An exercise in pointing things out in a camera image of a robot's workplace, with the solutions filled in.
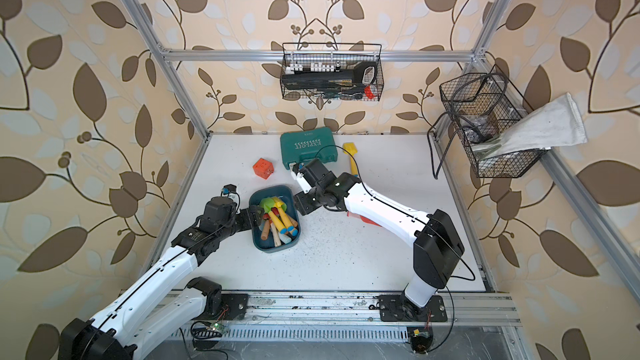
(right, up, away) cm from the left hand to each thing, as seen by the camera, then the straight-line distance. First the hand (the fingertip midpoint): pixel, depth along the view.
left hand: (255, 210), depth 82 cm
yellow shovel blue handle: (+35, +22, +31) cm, 52 cm away
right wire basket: (+78, +36, +5) cm, 86 cm away
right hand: (+16, +4, -1) cm, 16 cm away
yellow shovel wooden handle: (+6, +1, +10) cm, 11 cm away
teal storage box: (+9, +2, +14) cm, 17 cm away
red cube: (-3, +13, +20) cm, 24 cm away
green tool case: (+16, +24, +29) cm, 41 cm away
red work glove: (+34, 0, -9) cm, 35 cm away
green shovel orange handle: (+1, 0, +9) cm, 9 cm away
